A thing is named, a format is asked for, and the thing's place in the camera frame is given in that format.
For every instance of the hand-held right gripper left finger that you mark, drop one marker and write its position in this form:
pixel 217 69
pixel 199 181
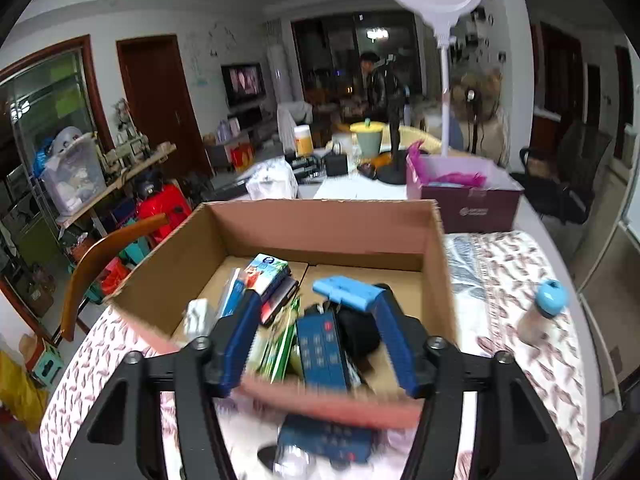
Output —
pixel 245 340

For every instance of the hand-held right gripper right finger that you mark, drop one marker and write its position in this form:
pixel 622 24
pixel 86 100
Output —
pixel 395 340

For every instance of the blue remote control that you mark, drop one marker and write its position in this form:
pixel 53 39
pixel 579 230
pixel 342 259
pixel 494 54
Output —
pixel 320 350
pixel 325 440

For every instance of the brown cardboard box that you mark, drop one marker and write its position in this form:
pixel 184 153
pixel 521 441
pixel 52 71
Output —
pixel 320 230

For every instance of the green snack packet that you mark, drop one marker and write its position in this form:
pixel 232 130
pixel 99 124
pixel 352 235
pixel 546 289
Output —
pixel 277 345

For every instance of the blue white tube box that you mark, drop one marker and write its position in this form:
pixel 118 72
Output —
pixel 231 292

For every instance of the dark flat box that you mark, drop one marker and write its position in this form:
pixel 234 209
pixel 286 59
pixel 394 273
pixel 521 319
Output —
pixel 280 300

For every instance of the light blue plastic case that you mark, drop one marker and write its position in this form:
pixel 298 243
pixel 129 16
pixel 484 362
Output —
pixel 345 292

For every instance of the cartoon bear tissue packet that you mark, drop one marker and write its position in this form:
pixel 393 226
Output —
pixel 265 272

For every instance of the paisley quilted blanket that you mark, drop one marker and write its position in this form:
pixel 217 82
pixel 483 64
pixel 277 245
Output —
pixel 500 360

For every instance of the shiny silver object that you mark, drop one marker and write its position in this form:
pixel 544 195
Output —
pixel 290 462

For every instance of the teal plastic stool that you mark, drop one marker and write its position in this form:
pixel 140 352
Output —
pixel 135 252

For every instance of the blue-lid clear jar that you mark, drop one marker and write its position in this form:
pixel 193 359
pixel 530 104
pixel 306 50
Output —
pixel 542 310

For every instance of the purple gift box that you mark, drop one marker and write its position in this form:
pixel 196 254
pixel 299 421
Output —
pixel 480 210

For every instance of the red plastic case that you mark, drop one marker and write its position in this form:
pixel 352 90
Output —
pixel 167 205

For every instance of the white plastic bag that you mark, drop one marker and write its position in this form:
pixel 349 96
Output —
pixel 272 177

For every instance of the wooden chair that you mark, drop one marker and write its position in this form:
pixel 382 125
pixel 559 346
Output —
pixel 100 260

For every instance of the orange black object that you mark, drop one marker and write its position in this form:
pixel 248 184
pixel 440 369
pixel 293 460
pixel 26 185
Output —
pixel 377 160

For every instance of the red gift bag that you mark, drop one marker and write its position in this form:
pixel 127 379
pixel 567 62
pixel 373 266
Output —
pixel 242 157

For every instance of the small black box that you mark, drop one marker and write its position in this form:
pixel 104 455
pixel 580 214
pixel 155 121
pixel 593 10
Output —
pixel 336 165

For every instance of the green plastic stool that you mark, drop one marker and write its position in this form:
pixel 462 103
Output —
pixel 47 362

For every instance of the green bucket with yellow lid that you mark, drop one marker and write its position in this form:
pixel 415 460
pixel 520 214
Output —
pixel 367 140

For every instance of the white cup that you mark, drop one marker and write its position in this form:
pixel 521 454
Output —
pixel 341 145

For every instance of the television cabinet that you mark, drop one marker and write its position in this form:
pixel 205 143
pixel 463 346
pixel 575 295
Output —
pixel 250 117

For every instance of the white cloth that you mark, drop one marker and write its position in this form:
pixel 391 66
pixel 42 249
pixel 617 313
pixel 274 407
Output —
pixel 292 120

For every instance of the yellow bag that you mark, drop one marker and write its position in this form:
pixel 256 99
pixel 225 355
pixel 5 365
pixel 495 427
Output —
pixel 20 390

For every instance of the clear plastic storage bin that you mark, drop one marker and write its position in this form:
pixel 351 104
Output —
pixel 75 180

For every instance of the black office chair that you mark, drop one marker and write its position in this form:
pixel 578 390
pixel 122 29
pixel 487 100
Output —
pixel 575 170

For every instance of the brown wooden door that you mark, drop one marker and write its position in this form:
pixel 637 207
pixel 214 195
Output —
pixel 155 100

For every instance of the standing fan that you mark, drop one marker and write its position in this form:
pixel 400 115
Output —
pixel 472 95

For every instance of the white tower air conditioner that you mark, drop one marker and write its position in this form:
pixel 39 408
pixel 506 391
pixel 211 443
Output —
pixel 285 75

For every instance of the wall television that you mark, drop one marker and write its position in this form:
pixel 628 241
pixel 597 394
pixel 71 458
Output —
pixel 244 82

